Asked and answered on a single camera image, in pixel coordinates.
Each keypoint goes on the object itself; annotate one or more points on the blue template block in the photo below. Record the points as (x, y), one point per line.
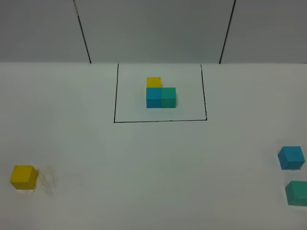
(153, 97)

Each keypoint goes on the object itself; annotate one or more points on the green template block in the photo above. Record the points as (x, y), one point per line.
(168, 98)

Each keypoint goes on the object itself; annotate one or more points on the yellow template block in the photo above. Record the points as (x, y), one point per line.
(153, 82)

